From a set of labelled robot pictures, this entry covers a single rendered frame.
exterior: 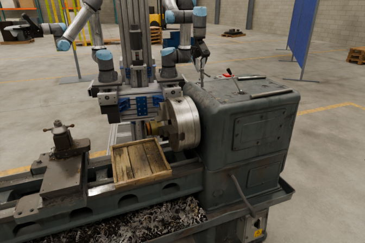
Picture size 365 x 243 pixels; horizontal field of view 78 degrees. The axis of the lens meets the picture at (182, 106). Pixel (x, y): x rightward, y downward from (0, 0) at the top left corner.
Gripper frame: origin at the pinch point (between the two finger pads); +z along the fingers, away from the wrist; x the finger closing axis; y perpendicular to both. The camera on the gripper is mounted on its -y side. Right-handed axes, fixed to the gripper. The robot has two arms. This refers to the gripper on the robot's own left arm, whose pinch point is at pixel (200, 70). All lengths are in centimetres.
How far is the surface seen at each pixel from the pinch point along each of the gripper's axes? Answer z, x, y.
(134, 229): 74, 52, -34
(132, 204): 64, 51, -27
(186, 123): 19.4, 18.4, -25.8
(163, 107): 17.3, 25.6, -8.0
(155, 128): 24.9, 32.7, -15.7
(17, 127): 135, 193, 247
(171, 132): 24.3, 26.2, -24.0
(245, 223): 96, -19, -38
